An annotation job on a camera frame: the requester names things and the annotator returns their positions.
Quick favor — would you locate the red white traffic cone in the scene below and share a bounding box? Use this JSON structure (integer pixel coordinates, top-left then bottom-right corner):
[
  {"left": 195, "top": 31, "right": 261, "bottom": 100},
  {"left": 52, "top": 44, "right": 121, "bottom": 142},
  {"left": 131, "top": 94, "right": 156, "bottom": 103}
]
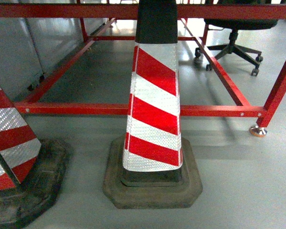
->
[
  {"left": 0, "top": 87, "right": 69, "bottom": 229},
  {"left": 103, "top": 0, "right": 203, "bottom": 209}
]

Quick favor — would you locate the black office chair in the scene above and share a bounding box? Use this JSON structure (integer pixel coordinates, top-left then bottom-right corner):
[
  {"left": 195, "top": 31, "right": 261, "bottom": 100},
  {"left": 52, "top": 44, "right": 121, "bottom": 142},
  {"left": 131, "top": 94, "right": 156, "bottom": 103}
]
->
[{"left": 204, "top": 19, "right": 278, "bottom": 76}]

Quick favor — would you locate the left red white traffic cone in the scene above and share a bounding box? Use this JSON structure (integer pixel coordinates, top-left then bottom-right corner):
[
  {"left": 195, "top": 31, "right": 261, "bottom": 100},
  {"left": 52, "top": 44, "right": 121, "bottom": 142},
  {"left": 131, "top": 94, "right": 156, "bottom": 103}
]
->
[{"left": 0, "top": 87, "right": 69, "bottom": 229}]

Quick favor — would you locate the red metal table frame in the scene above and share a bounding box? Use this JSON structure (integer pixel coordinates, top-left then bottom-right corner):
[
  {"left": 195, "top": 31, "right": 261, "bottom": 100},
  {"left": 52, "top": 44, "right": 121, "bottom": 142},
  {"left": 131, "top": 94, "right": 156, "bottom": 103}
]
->
[{"left": 0, "top": 1, "right": 286, "bottom": 136}]

